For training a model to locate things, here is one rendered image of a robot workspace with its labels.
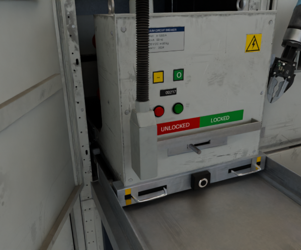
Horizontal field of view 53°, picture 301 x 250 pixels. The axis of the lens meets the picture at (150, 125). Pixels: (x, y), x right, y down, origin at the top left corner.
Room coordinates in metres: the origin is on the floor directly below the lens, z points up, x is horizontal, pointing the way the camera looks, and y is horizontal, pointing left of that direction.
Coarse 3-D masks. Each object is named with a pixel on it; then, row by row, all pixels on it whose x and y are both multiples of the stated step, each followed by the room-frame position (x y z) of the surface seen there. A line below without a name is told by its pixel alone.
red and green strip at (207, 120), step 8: (232, 112) 0.88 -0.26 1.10; (240, 112) 0.89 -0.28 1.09; (184, 120) 0.81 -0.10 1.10; (192, 120) 0.82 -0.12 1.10; (200, 120) 0.83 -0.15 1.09; (208, 120) 0.84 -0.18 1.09; (216, 120) 0.85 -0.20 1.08; (224, 120) 0.87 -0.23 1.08; (232, 120) 0.88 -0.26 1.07; (160, 128) 0.78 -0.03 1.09; (168, 128) 0.79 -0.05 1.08; (176, 128) 0.80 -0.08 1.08; (184, 128) 0.81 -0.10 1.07; (192, 128) 0.82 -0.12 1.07
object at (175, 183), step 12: (252, 156) 0.91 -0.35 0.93; (264, 156) 0.92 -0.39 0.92; (204, 168) 0.84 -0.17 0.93; (216, 168) 0.85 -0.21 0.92; (228, 168) 0.86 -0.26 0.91; (240, 168) 0.89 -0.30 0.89; (156, 180) 0.77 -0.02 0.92; (168, 180) 0.78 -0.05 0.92; (180, 180) 0.80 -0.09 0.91; (216, 180) 0.85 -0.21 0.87; (120, 192) 0.72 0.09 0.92; (144, 192) 0.75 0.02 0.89; (156, 192) 0.77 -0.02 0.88; (168, 192) 0.78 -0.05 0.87
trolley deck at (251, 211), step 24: (96, 192) 0.83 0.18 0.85; (192, 192) 0.82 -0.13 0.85; (216, 192) 0.81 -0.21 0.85; (240, 192) 0.81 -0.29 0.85; (264, 192) 0.81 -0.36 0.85; (144, 216) 0.70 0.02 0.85; (168, 216) 0.70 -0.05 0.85; (192, 216) 0.70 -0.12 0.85; (216, 216) 0.70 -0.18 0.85; (240, 216) 0.70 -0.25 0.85; (264, 216) 0.69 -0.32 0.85; (288, 216) 0.69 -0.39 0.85; (120, 240) 0.61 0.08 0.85; (144, 240) 0.61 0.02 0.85; (168, 240) 0.61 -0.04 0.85; (192, 240) 0.61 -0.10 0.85; (216, 240) 0.60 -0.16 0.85; (240, 240) 0.60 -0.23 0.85; (264, 240) 0.60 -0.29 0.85; (288, 240) 0.60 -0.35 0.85
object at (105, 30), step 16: (96, 16) 0.91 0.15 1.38; (112, 16) 0.76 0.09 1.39; (128, 16) 0.75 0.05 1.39; (96, 32) 0.92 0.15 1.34; (112, 32) 0.76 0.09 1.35; (96, 48) 0.94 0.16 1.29; (112, 48) 0.77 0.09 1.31; (112, 64) 0.78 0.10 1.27; (112, 80) 0.79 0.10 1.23; (112, 96) 0.80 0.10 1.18; (112, 112) 0.81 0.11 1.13; (96, 128) 1.04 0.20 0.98; (112, 128) 0.82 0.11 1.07; (112, 144) 0.83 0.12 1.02; (112, 160) 0.85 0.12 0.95
